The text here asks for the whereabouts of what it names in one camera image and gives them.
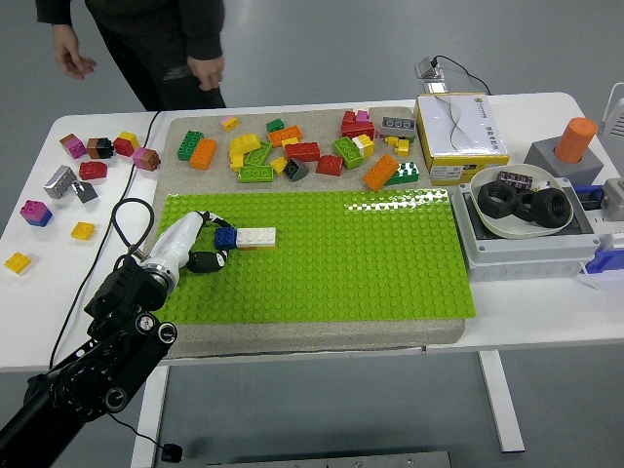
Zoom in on white bowl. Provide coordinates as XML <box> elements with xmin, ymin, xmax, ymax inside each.
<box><xmin>468</xmin><ymin>164</ymin><xmax>572</xmax><ymax>240</ymax></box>

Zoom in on red long brick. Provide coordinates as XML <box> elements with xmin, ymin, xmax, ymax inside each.
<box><xmin>284</xmin><ymin>141</ymin><xmax>322</xmax><ymax>163</ymax></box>
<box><xmin>340</xmin><ymin>119</ymin><xmax>376</xmax><ymax>142</ymax></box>

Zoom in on person's left hand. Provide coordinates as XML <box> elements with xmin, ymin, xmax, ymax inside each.
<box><xmin>187</xmin><ymin>54</ymin><xmax>226</xmax><ymax>93</ymax></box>

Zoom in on grey junction box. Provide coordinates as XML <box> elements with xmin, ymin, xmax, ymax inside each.
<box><xmin>450</xmin><ymin>175</ymin><xmax>602</xmax><ymax>284</ymax></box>

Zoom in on lime green long brick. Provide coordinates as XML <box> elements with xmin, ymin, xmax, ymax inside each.
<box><xmin>332</xmin><ymin>136</ymin><xmax>365</xmax><ymax>171</ymax></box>
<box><xmin>237</xmin><ymin>165</ymin><xmax>275</xmax><ymax>184</ymax></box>
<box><xmin>243</xmin><ymin>141</ymin><xmax>274</xmax><ymax>167</ymax></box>

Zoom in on white zip tie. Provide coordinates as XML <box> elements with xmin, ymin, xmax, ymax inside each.
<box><xmin>577</xmin><ymin>261</ymin><xmax>604</xmax><ymax>293</ymax></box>

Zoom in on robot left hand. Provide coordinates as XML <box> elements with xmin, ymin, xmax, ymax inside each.
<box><xmin>144</xmin><ymin>210</ymin><xmax>234</xmax><ymax>275</ymax></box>

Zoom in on orange long brick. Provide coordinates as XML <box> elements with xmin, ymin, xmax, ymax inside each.
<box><xmin>189</xmin><ymin>137</ymin><xmax>218</xmax><ymax>171</ymax></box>
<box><xmin>362</xmin><ymin>153</ymin><xmax>401</xmax><ymax>192</ymax></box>
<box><xmin>267</xmin><ymin>125</ymin><xmax>304</xmax><ymax>147</ymax></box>

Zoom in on brown and black brick stack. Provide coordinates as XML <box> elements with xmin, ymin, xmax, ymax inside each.
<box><xmin>86</xmin><ymin>136</ymin><xmax>116</xmax><ymax>160</ymax></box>

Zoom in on thin black device cable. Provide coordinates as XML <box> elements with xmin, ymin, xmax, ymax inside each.
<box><xmin>433</xmin><ymin>54</ymin><xmax>492</xmax><ymax>96</ymax></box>

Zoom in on blue square brick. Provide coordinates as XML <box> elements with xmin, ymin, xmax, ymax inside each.
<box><xmin>214</xmin><ymin>226</ymin><xmax>239</xmax><ymax>251</ymax></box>

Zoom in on large black hex nut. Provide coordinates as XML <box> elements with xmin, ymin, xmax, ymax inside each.
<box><xmin>476</xmin><ymin>179</ymin><xmax>520</xmax><ymax>219</ymax></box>
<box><xmin>529</xmin><ymin>187</ymin><xmax>574</xmax><ymax>228</ymax></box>

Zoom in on grey block with hole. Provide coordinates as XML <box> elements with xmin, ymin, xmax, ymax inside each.
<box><xmin>523</xmin><ymin>136</ymin><xmax>605</xmax><ymax>187</ymax></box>

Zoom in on white and yellow cardboard box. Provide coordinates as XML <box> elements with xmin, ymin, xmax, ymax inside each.
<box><xmin>413</xmin><ymin>92</ymin><xmax>512</xmax><ymax>186</ymax></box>

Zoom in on red and yellow brick stack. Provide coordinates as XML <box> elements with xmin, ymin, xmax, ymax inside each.
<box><xmin>113</xmin><ymin>131</ymin><xmax>141</xmax><ymax>158</ymax></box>

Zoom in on brown and pink brick stack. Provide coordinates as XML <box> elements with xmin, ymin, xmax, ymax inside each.
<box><xmin>58</xmin><ymin>133</ymin><xmax>88</xmax><ymax>160</ymax></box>
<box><xmin>131</xmin><ymin>146</ymin><xmax>162</xmax><ymax>172</ymax></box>

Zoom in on grey long brick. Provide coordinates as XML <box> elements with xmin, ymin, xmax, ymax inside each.
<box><xmin>380</xmin><ymin>115</ymin><xmax>417</xmax><ymax>138</ymax></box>

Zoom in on grey connector block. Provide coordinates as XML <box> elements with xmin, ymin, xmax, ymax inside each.
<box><xmin>599</xmin><ymin>177</ymin><xmax>624</xmax><ymax>223</ymax></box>

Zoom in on white metal frame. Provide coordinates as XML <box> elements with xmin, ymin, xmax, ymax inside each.
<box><xmin>598</xmin><ymin>82</ymin><xmax>624</xmax><ymax>142</ymax></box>

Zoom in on magenta and blue brick stack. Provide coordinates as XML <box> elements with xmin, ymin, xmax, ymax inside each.
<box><xmin>19</xmin><ymin>199</ymin><xmax>54</xmax><ymax>229</ymax></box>

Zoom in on white table leg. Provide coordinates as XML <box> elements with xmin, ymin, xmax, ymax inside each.
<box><xmin>477</xmin><ymin>349</ymin><xmax>527</xmax><ymax>454</ymax></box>
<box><xmin>130</xmin><ymin>366</ymin><xmax>171</xmax><ymax>468</ymax></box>

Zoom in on small grey device on stand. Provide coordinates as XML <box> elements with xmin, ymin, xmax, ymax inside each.
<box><xmin>414</xmin><ymin>56</ymin><xmax>449</xmax><ymax>95</ymax></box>

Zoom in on grey-brown mat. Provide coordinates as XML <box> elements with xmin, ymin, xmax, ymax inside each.
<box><xmin>145</xmin><ymin>105</ymin><xmax>467</xmax><ymax>363</ymax></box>

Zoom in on yellow curved brick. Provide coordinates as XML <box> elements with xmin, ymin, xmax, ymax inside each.
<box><xmin>228</xmin><ymin>134</ymin><xmax>262</xmax><ymax>156</ymax></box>

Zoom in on person's right hand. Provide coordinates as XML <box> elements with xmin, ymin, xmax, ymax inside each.
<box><xmin>52</xmin><ymin>21</ymin><xmax>98</xmax><ymax>81</ymax></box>

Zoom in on white long brick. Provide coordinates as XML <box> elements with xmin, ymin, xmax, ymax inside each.
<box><xmin>236</xmin><ymin>227</ymin><xmax>278</xmax><ymax>250</ymax></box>

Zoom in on dark purple terminal strip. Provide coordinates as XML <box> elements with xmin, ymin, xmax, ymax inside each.
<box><xmin>496</xmin><ymin>170</ymin><xmax>534</xmax><ymax>191</ymax></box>

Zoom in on dark green long brick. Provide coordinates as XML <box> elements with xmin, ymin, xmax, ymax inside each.
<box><xmin>176</xmin><ymin>130</ymin><xmax>205</xmax><ymax>162</ymax></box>
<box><xmin>384</xmin><ymin>161</ymin><xmax>420</xmax><ymax>187</ymax></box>

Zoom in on white plastic rail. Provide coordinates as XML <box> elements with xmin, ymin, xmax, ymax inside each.
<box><xmin>588</xmin><ymin>213</ymin><xmax>624</xmax><ymax>251</ymax></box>

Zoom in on dark grey slope brick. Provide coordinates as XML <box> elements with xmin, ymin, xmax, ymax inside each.
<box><xmin>283</xmin><ymin>158</ymin><xmax>310</xmax><ymax>182</ymax></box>

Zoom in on silver metallic brick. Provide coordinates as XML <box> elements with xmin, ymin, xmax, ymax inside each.
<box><xmin>43</xmin><ymin>164</ymin><xmax>77</xmax><ymax>200</ymax></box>

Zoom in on green studded baseplate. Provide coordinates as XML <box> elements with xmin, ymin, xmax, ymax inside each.
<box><xmin>155</xmin><ymin>187</ymin><xmax>478</xmax><ymax>327</ymax></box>

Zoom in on person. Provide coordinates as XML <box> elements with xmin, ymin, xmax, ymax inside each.
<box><xmin>34</xmin><ymin>0</ymin><xmax>228</xmax><ymax>112</ymax></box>

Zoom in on blue plastic fixture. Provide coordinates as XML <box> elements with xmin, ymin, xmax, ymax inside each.
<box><xmin>572</xmin><ymin>183</ymin><xmax>624</xmax><ymax>275</ymax></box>

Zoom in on small black hex nut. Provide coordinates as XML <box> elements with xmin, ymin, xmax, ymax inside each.
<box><xmin>513</xmin><ymin>189</ymin><xmax>538</xmax><ymax>223</ymax></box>

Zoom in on yellow flat brick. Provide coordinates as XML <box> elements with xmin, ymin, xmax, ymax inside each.
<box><xmin>69</xmin><ymin>221</ymin><xmax>97</xmax><ymax>242</ymax></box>

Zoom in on orange cylinder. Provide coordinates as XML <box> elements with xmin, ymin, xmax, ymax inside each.
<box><xmin>553</xmin><ymin>116</ymin><xmax>599</xmax><ymax>165</ymax></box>

